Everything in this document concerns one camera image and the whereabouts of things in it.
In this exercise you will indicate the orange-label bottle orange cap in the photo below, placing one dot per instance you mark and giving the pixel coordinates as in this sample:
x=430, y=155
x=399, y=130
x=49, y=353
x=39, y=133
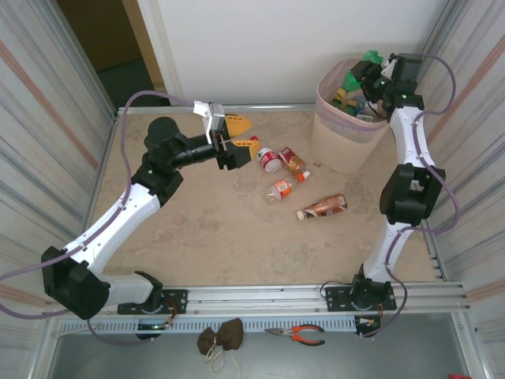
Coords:
x=282, y=188

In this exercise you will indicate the copper brown bottle beige cap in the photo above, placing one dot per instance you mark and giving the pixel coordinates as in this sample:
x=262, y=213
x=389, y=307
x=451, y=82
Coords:
x=327, y=205

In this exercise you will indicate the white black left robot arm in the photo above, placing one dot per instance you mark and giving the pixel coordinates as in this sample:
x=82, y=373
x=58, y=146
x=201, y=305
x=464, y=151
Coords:
x=114, y=221

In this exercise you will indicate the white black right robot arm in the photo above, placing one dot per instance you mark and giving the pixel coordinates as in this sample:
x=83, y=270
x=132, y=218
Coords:
x=410, y=138

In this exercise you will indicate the pink beige plastic bin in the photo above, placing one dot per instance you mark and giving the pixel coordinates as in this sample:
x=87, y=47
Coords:
x=339, y=150

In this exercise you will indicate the red label bottle white cap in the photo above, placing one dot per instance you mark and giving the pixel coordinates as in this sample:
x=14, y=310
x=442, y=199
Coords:
x=269, y=158

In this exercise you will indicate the amber juice bottle red label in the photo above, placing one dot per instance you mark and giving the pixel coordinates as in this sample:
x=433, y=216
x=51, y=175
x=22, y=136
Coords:
x=291, y=158

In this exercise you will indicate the brown wooden door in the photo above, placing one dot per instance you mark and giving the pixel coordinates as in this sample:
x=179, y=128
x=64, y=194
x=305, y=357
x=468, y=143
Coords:
x=98, y=31

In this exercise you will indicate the large brown cloth bag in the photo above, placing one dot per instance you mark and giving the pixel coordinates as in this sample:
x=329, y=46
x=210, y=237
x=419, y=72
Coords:
x=233, y=333

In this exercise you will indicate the black controller board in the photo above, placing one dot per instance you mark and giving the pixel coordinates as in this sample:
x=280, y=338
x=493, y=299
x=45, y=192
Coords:
x=150, y=329
x=365, y=323

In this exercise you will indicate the small brown cloth bag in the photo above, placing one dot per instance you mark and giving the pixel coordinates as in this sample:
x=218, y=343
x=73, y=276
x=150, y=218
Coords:
x=207, y=341

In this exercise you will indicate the red object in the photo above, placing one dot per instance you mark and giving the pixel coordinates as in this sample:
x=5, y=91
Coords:
x=459, y=376

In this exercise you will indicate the tan door frame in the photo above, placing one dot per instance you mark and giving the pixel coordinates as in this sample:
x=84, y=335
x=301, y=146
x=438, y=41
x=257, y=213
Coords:
x=145, y=43

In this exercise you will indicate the long aluminium mounting rail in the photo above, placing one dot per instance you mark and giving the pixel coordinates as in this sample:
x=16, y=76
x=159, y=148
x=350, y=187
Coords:
x=256, y=298

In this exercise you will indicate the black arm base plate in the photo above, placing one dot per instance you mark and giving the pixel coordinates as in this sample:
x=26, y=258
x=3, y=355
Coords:
x=335, y=300
x=177, y=300

